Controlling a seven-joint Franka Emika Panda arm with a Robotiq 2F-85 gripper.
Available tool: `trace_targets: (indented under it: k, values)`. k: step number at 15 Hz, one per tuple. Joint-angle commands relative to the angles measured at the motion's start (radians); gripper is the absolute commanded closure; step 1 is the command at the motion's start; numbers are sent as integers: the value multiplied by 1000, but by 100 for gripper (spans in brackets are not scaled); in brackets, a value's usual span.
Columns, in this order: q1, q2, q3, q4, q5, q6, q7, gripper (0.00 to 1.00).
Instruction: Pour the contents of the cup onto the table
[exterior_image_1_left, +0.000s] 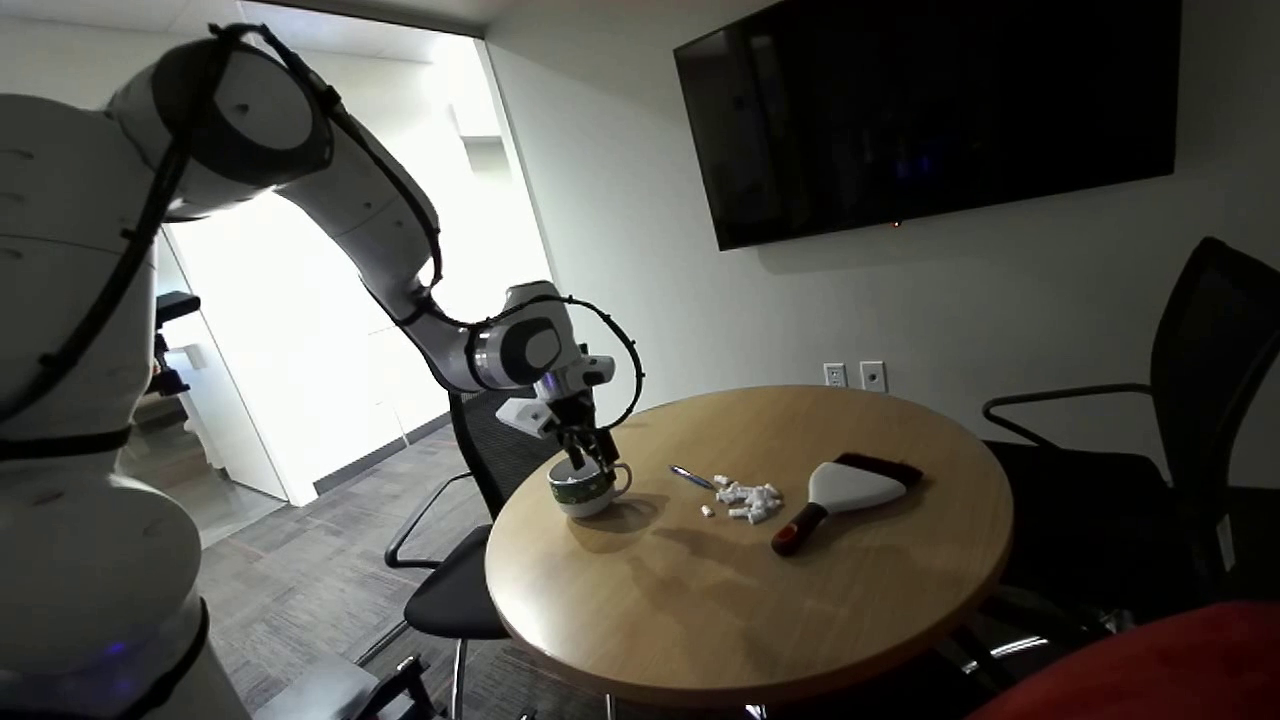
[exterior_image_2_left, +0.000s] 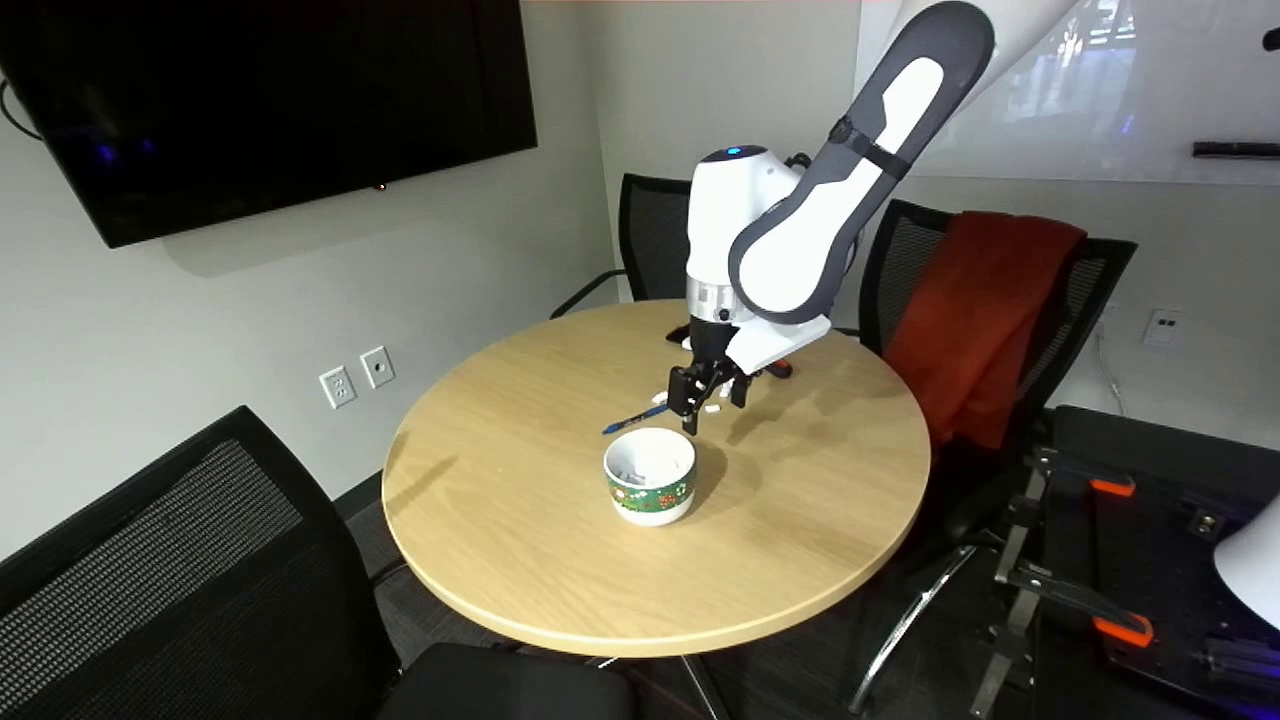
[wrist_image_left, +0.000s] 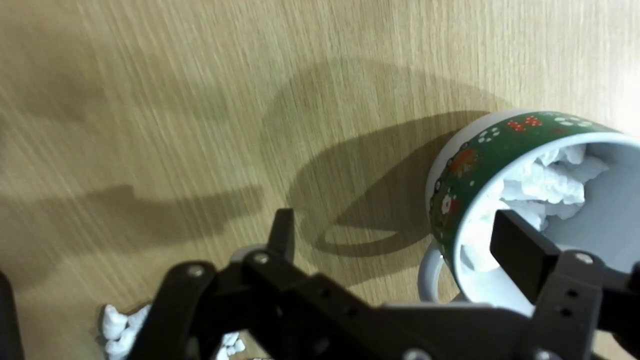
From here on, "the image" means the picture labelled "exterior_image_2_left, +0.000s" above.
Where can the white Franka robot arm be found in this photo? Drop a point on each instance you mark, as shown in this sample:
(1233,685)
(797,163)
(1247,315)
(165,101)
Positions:
(800,252)

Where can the black high-back office chair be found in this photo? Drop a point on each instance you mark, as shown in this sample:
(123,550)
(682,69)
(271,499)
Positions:
(162,586)

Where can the white rounded object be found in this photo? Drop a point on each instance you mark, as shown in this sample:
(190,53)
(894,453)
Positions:
(1259,566)

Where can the black wall television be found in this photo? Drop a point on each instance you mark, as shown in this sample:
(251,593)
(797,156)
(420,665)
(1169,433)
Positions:
(265,106)

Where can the black flat platform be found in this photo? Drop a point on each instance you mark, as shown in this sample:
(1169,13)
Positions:
(1174,545)

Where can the white wall outlet plate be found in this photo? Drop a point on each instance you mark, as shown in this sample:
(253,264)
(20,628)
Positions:
(1165,329)
(376,366)
(337,386)

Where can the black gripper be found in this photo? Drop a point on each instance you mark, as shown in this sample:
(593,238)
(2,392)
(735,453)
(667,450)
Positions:
(713,356)

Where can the white patterned ceramic cup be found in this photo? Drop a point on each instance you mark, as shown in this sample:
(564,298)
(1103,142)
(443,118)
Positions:
(648,499)

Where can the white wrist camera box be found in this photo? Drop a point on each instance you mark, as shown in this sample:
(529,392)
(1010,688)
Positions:
(768,348)

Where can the metal stand rail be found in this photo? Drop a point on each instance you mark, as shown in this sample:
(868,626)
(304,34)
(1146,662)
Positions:
(1021,586)

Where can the small metal spoon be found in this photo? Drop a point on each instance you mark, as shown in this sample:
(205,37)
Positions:
(636,418)

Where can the black mesh office chair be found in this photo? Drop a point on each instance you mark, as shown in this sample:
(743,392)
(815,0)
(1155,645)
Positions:
(655,235)

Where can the black chair holding cloth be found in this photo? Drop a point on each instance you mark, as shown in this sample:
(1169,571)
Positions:
(1105,272)

